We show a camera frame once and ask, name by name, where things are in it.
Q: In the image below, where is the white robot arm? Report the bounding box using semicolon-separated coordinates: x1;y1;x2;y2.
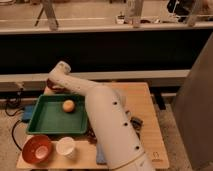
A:
48;61;156;171

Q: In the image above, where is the green plastic tray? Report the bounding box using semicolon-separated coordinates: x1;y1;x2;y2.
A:
27;94;88;136

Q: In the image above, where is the orange round fruit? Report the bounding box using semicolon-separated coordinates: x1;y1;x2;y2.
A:
62;100;75;113

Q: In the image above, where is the small black gadget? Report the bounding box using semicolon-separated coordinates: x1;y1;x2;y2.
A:
130;117;143;130

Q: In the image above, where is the dark purple bowl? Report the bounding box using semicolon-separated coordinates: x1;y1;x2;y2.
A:
46;80;65;92

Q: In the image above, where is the dark grape bunch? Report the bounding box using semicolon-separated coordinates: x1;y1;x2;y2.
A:
87;128;97;144

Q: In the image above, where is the blue sponge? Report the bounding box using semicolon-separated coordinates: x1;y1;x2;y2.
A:
96;143;106;165

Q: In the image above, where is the white plastic cup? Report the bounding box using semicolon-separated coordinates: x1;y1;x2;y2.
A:
56;137;76;158

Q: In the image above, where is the blue box on floor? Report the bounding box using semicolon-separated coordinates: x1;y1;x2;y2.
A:
22;105;34;122

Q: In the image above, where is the grey panel at right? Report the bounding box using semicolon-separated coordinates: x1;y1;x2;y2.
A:
172;33;213;171

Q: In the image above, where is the red bowl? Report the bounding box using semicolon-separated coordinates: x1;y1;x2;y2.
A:
22;135;53;164

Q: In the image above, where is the black cable on floor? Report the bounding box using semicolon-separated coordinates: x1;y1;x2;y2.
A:
4;89;26;152

